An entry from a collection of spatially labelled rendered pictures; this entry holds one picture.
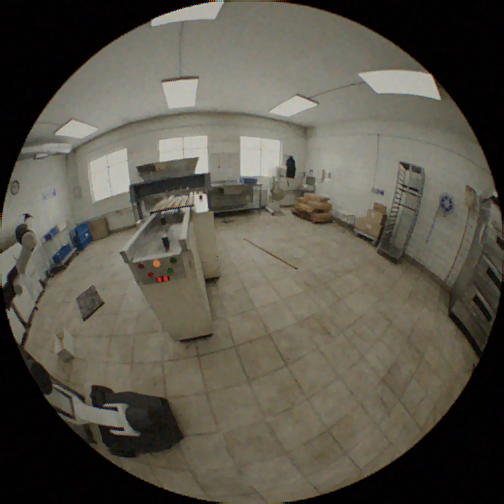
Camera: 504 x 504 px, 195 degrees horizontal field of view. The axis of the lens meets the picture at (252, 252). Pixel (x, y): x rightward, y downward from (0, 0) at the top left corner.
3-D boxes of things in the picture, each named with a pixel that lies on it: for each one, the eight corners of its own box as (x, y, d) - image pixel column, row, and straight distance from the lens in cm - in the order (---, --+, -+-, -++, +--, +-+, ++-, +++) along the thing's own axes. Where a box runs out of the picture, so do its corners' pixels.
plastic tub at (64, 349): (63, 342, 243) (55, 334, 236) (72, 336, 231) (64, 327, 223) (64, 362, 224) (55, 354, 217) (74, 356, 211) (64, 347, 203)
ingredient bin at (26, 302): (31, 329, 382) (8, 292, 366) (24, 325, 442) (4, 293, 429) (40, 308, 394) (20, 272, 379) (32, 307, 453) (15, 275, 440)
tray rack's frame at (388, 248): (384, 245, 392) (404, 167, 382) (403, 256, 385) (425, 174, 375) (375, 251, 333) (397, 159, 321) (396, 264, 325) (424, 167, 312)
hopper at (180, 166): (146, 181, 170) (145, 167, 171) (200, 173, 163) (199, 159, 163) (136, 182, 143) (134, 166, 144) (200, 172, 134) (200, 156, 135)
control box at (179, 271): (144, 281, 85) (134, 258, 79) (187, 273, 78) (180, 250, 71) (142, 286, 82) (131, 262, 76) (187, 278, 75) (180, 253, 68)
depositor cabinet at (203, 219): (172, 244, 290) (162, 200, 268) (209, 238, 284) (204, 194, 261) (162, 293, 185) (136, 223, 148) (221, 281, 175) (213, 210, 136)
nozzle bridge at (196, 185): (146, 213, 178) (140, 182, 175) (210, 203, 168) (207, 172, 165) (135, 223, 148) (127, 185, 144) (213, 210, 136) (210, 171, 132)
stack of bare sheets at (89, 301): (105, 303, 225) (103, 301, 223) (84, 321, 229) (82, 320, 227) (94, 286, 278) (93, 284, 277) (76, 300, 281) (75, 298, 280)
